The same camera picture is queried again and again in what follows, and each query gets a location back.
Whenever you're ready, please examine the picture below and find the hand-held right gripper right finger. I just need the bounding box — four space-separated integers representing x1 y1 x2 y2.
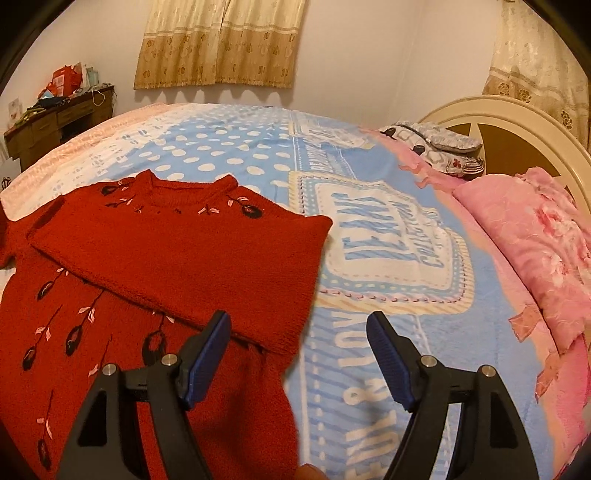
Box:
366 311 541 480

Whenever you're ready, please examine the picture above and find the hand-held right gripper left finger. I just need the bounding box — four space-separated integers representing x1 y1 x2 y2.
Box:
55 310 232 480

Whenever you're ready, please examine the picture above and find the red knitted sweater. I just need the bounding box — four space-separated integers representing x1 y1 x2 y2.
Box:
0 169 334 480

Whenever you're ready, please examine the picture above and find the blue printed blanket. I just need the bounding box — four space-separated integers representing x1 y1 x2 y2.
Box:
0 102 568 480

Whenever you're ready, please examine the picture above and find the pink floral quilt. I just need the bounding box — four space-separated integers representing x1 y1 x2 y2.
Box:
452 167 591 356

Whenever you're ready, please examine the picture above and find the grey patterned pillow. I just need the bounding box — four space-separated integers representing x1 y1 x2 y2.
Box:
379 121 486 181

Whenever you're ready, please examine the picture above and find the cream wooden headboard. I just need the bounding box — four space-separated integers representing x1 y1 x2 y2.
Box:
418 95 591 214

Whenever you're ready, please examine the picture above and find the brown wooden desk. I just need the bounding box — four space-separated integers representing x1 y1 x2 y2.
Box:
4 85 115 172

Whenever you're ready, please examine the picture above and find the red gift bag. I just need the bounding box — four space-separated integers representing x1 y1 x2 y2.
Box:
45 65 85 99

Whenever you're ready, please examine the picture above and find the beige patterned curtain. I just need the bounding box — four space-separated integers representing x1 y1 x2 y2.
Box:
134 0 309 90
482 0 591 153

